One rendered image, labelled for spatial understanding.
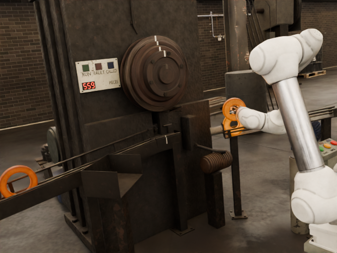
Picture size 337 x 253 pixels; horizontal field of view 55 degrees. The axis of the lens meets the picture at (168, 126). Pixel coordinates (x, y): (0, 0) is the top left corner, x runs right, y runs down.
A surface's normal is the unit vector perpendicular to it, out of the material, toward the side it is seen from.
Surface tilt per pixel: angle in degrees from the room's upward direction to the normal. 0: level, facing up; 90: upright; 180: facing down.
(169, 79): 90
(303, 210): 99
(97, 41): 90
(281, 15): 92
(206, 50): 90
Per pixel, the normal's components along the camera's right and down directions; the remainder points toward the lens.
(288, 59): 0.35, -0.06
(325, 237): -0.76, 0.22
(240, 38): 0.56, 0.12
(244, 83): -0.26, 0.23
